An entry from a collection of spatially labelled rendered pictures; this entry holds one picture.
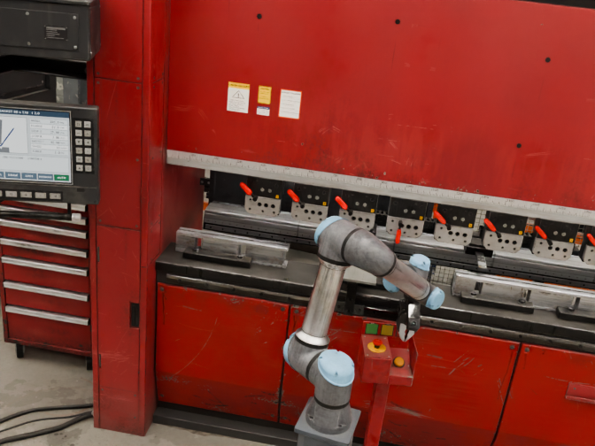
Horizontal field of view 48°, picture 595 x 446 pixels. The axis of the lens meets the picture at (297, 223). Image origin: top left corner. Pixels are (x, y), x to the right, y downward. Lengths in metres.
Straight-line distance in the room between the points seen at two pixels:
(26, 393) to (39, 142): 1.57
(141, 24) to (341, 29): 0.73
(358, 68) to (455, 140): 0.47
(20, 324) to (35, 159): 1.42
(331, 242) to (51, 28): 1.16
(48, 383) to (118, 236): 1.15
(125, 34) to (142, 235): 0.79
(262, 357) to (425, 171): 1.09
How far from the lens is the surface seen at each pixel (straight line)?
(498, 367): 3.02
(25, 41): 2.47
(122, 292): 2.96
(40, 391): 3.69
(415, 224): 2.80
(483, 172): 2.75
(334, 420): 2.21
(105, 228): 2.86
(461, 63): 2.64
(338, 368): 2.13
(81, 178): 2.53
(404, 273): 2.15
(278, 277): 2.87
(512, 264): 3.21
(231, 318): 2.98
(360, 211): 2.79
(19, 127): 2.52
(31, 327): 3.75
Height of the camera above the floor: 2.20
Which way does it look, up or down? 23 degrees down
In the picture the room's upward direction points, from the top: 6 degrees clockwise
